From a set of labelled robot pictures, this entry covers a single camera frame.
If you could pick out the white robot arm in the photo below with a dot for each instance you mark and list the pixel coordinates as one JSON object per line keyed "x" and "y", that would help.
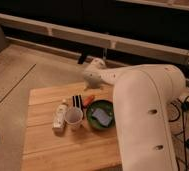
{"x": 141, "y": 94}

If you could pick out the clear plastic cup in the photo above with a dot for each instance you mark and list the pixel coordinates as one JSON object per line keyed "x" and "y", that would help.
{"x": 74, "y": 118}

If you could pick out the small white bottle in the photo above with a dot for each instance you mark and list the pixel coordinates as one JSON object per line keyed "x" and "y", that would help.
{"x": 59, "y": 116}

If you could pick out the orange red pepper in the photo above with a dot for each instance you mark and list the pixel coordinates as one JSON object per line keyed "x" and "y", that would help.
{"x": 88, "y": 100}

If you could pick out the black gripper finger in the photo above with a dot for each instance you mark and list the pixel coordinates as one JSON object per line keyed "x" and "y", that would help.
{"x": 74, "y": 101}
{"x": 79, "y": 101}

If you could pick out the white shelf rail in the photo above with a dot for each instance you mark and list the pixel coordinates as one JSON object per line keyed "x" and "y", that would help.
{"x": 126, "y": 45}

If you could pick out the dark table leg bracket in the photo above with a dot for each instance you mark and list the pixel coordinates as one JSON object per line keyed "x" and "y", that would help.
{"x": 82, "y": 57}

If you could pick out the blue grey sponge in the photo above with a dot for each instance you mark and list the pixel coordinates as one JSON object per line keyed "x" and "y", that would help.
{"x": 102, "y": 117}

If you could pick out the green bowl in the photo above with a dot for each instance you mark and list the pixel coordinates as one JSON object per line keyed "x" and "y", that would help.
{"x": 107, "y": 106}

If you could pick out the wooden table board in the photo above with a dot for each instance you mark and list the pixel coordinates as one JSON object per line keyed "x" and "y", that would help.
{"x": 85, "y": 149}

